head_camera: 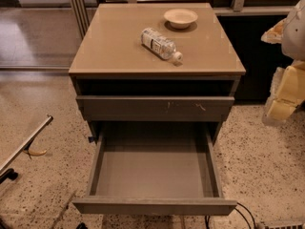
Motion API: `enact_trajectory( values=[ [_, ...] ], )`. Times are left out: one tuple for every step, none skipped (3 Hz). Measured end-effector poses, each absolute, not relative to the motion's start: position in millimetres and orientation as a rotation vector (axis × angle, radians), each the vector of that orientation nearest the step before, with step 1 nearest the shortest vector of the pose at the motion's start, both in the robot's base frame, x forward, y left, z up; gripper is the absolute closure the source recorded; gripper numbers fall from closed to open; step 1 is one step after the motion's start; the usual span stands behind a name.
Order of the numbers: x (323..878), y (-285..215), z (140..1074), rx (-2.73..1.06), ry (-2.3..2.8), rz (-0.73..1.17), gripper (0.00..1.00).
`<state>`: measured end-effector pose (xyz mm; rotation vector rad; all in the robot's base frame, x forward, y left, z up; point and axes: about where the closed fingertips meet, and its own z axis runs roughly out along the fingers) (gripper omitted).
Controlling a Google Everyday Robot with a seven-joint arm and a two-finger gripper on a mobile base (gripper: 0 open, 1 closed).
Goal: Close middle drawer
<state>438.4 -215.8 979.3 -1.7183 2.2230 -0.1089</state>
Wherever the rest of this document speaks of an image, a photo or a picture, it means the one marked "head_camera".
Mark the white ceramic bowl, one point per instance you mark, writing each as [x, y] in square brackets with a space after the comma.
[180, 18]

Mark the metal bar with hook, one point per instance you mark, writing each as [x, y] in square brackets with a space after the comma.
[25, 143]

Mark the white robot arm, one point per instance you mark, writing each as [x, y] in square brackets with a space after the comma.
[289, 33]

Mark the clear plastic water bottle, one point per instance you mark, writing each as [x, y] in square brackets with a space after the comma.
[160, 45]

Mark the grey top drawer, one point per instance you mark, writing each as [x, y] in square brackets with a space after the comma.
[155, 108]

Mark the grey drawer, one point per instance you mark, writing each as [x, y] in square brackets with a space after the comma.
[155, 169]
[155, 108]

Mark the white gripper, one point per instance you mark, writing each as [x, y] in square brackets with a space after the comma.
[294, 34]

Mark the black caster wheel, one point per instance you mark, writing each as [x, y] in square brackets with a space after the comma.
[10, 173]

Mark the grey drawer cabinet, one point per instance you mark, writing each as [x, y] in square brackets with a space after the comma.
[112, 61]

